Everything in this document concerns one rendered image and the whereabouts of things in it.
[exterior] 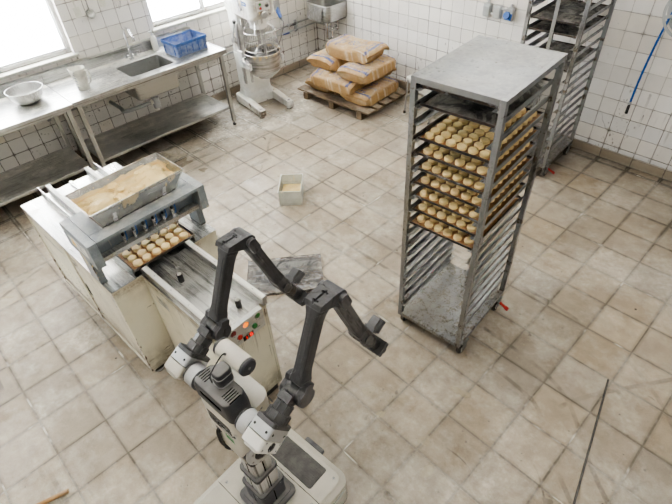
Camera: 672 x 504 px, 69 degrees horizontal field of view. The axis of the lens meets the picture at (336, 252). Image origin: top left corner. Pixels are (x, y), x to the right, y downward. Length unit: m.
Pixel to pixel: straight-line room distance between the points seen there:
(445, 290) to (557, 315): 0.81
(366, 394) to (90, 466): 1.68
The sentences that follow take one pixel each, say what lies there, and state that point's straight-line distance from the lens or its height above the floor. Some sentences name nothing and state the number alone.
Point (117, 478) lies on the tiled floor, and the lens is 3.30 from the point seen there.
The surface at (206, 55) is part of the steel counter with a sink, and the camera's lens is 5.74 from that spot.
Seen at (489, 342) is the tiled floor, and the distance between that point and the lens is 3.55.
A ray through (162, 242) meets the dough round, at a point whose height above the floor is 0.92.
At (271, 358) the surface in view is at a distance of 2.99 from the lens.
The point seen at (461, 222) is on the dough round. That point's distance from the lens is 2.73.
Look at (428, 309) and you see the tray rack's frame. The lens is 3.47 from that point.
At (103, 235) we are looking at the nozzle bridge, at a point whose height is 1.18.
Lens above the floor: 2.75
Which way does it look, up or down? 42 degrees down
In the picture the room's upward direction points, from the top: 4 degrees counter-clockwise
